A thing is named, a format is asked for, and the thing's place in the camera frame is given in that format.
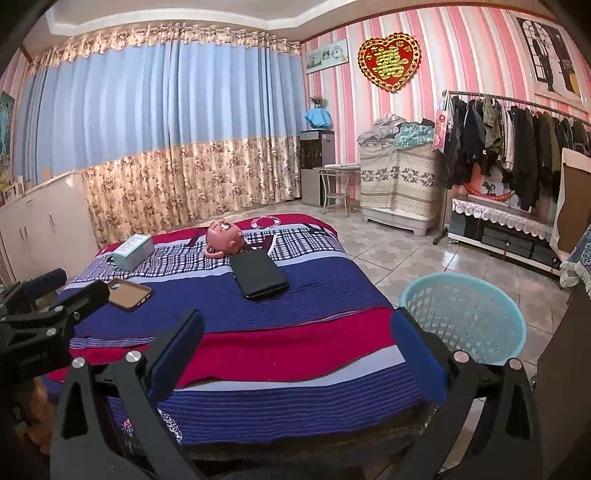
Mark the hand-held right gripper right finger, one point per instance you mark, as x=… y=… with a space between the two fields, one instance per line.
x=418 y=360

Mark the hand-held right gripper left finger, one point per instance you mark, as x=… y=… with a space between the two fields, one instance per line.
x=178 y=350

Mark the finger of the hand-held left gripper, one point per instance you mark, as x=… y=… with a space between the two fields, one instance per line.
x=46 y=279
x=85 y=297

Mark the light blue plastic basket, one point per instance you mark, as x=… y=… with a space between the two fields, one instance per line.
x=466 y=314

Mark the phone in brown case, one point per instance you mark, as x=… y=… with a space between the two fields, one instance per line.
x=129 y=294

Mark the light green tissue box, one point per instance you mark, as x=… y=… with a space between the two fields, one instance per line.
x=134 y=251

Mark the small picture frames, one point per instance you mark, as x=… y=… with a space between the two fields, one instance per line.
x=13 y=189

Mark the black zip case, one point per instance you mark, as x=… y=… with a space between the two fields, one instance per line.
x=258 y=277

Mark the striped blue red blanket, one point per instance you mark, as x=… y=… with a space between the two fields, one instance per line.
x=295 y=332

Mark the pink face mask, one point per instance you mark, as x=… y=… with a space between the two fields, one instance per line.
x=225 y=237

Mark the white plastic cabinet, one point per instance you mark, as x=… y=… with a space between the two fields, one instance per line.
x=397 y=224

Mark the low dark cabinet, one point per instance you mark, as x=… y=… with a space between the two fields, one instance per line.
x=503 y=244

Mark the dark brown furniture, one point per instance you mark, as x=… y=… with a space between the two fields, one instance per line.
x=565 y=383

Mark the white lace cloth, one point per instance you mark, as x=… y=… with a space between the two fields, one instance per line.
x=498 y=214

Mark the patterned beige blanket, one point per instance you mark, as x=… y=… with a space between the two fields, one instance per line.
x=399 y=182

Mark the small metal table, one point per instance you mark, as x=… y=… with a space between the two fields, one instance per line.
x=334 y=170

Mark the blue floral curtain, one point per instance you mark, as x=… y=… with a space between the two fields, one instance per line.
x=161 y=101

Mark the grey water dispenser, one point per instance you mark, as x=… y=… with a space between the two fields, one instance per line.
x=314 y=170

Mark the brown folding table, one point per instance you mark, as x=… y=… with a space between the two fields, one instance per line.
x=575 y=203

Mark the pile of clothes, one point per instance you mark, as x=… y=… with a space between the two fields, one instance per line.
x=392 y=131

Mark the pink hanging packet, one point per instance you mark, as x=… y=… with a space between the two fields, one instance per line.
x=442 y=127

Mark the row of hanging clothes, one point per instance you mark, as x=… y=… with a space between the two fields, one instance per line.
x=521 y=147

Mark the blue cloth cover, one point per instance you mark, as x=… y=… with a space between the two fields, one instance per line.
x=319 y=119

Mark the metal clothes rack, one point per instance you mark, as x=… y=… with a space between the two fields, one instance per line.
x=508 y=102

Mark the small potted plant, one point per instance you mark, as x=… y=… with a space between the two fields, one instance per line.
x=317 y=101

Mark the red gold heart decoration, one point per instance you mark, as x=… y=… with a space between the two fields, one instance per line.
x=390 y=62

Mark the white wall cabinets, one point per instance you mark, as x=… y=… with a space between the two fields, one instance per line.
x=46 y=221

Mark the teal wall picture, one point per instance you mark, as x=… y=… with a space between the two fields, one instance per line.
x=6 y=122

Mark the wall clock picture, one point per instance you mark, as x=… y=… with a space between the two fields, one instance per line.
x=327 y=56

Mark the wall poster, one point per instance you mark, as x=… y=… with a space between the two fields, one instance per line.
x=549 y=60

